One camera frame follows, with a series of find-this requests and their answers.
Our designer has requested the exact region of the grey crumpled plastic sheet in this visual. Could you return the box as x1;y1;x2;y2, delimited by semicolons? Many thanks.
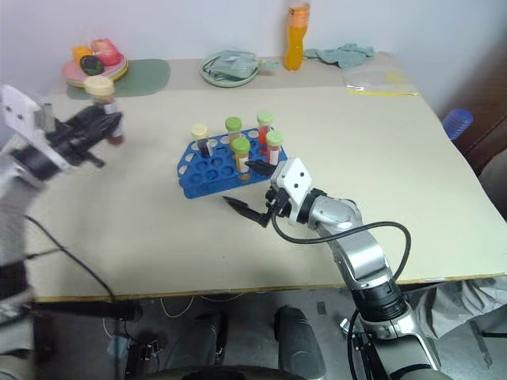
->
406;275;507;341

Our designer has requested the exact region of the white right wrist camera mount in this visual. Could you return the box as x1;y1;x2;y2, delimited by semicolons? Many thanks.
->
269;157;314;227

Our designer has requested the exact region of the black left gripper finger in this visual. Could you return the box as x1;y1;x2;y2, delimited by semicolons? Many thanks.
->
67;104;122;128
81;117;124;143

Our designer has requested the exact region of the orange toy fruit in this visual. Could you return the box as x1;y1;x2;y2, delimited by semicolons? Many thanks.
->
71;46;93;64

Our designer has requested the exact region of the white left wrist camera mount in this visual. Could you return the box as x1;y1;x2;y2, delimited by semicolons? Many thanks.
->
0;84;67;172

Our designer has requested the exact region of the white cable under table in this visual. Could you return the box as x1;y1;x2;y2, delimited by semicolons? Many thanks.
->
159;291;270;319

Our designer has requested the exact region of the pink plate stack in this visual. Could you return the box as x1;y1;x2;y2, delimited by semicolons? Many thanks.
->
60;54;130;89

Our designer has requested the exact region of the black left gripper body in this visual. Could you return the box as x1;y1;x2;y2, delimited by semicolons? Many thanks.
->
42;115;106;170

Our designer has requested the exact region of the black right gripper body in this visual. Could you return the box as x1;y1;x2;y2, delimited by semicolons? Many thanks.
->
264;182;295;219

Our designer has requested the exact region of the green bowl with cloth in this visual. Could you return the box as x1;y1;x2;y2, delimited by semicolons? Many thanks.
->
199;50;280;88

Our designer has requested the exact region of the blue ribbed bottle cap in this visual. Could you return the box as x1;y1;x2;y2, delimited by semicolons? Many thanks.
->
442;108;475;140

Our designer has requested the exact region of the green placemat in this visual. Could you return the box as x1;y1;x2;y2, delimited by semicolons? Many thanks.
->
65;59;172;101

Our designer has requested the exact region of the yellow cap dark test tube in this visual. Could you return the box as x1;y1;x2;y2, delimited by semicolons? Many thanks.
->
190;123;212;160

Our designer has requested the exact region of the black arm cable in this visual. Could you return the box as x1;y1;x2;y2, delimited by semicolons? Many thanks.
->
22;215;116;304
270;212;411;380

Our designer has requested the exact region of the cream cap test tube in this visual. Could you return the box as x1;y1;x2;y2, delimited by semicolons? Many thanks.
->
84;75;125;146

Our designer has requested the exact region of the orange drink bottle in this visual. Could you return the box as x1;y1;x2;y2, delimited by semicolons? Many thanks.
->
283;0;311;73

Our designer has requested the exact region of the green cap orange test tube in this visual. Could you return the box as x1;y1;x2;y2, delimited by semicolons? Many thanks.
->
231;137;253;182

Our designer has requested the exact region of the green crumpled cloth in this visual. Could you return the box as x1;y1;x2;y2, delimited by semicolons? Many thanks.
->
303;42;375;70

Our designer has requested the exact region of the grey chair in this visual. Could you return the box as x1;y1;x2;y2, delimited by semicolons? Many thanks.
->
476;148;507;225

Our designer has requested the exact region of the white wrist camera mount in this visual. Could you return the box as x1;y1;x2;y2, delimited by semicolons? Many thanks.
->
0;84;67;172
269;157;314;227

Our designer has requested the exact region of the clear plastic zip bag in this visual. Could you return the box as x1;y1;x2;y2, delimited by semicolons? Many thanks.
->
343;65;421;97

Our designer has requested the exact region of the dark rounded shape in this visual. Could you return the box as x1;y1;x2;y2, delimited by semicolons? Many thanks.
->
274;306;326;375

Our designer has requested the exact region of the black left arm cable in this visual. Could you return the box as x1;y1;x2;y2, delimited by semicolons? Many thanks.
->
22;215;116;304

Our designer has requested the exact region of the green cap red test tube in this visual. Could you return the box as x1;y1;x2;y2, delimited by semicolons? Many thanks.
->
265;130;284;165
256;111;276;146

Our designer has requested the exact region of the black green toy fruit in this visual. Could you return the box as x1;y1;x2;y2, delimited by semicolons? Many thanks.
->
79;55;105;76

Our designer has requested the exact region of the brown wooden cabinet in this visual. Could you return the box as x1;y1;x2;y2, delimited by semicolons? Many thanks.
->
454;93;507;181

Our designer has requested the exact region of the red toy fruit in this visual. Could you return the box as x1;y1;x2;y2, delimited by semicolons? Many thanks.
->
90;37;124;67

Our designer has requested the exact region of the blue test tube rack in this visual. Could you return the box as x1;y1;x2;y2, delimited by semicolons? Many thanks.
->
176;127;292;200

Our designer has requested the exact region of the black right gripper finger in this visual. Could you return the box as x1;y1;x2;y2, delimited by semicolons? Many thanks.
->
244;159;275;178
222;195;275;230

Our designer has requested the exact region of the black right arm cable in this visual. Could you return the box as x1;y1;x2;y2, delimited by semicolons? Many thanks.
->
270;212;411;380

